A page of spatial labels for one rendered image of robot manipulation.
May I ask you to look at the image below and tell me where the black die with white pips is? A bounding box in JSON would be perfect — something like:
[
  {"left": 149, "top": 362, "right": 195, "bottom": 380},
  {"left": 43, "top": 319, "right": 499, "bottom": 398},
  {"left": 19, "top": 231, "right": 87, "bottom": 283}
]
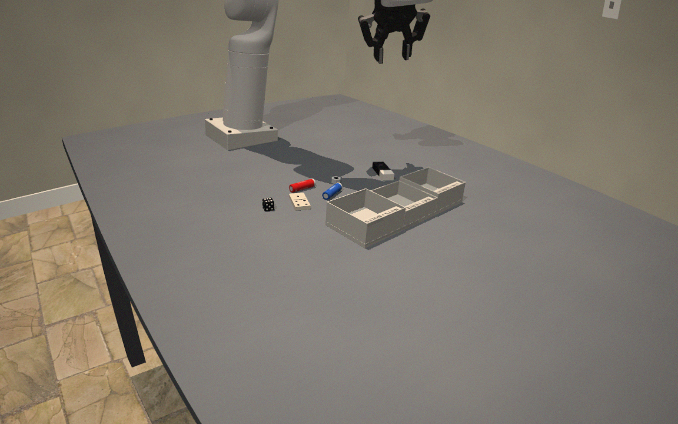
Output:
[{"left": 262, "top": 198, "right": 274, "bottom": 211}]

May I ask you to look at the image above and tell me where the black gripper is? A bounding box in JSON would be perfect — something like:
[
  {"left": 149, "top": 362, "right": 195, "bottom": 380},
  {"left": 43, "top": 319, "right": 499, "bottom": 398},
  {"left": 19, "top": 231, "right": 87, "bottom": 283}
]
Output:
[{"left": 358, "top": 0, "right": 430, "bottom": 64}]

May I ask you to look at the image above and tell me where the cream domino tile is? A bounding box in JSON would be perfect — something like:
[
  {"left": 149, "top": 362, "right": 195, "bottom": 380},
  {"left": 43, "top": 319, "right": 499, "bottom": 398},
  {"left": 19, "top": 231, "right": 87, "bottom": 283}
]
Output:
[{"left": 289, "top": 193, "right": 311, "bottom": 211}]

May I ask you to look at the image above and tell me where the blue aa battery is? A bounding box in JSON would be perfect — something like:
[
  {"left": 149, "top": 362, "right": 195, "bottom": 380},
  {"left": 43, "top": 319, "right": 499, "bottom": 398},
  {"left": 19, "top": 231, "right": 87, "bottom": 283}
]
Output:
[{"left": 323, "top": 183, "right": 343, "bottom": 200}]

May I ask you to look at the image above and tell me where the red battery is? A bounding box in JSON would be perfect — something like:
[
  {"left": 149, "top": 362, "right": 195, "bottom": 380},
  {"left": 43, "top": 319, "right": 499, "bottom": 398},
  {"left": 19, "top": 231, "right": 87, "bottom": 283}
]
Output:
[{"left": 289, "top": 179, "right": 315, "bottom": 193}]

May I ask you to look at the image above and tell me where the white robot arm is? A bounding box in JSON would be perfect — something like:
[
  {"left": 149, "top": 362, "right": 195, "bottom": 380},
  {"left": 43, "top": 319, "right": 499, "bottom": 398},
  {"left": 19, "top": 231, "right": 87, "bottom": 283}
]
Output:
[{"left": 222, "top": 0, "right": 278, "bottom": 130}]

